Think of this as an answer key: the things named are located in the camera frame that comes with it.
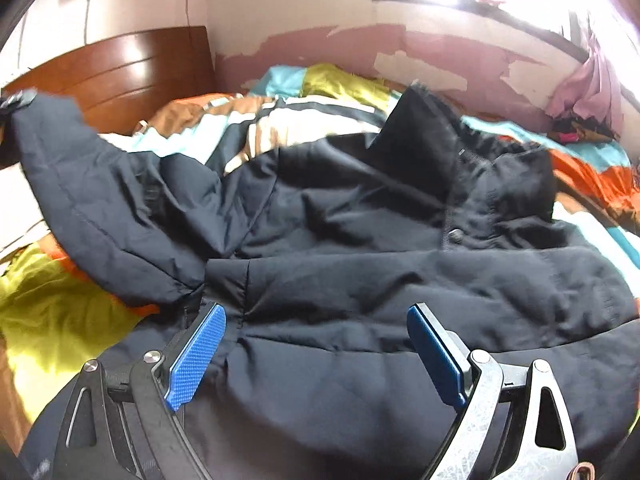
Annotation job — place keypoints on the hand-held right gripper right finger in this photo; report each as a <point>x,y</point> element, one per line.
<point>434,355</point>

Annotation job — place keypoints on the wooden headboard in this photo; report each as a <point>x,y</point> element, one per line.
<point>115,75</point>

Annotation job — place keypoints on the colourful patterned blanket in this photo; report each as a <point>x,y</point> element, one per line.
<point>300,120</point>

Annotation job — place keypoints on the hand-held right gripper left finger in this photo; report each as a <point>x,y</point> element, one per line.
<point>197,355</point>

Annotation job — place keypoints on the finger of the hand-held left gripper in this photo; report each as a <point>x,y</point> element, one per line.
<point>17,100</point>

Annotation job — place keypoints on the dark navy padded jacket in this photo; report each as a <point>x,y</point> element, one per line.
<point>350,240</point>

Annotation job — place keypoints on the pink hanging cloth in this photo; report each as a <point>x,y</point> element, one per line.
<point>592,80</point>

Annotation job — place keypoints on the white pillow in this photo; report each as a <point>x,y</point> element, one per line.
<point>20,210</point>

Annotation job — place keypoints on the pile of dark clothes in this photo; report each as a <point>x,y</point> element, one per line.
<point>582,130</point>

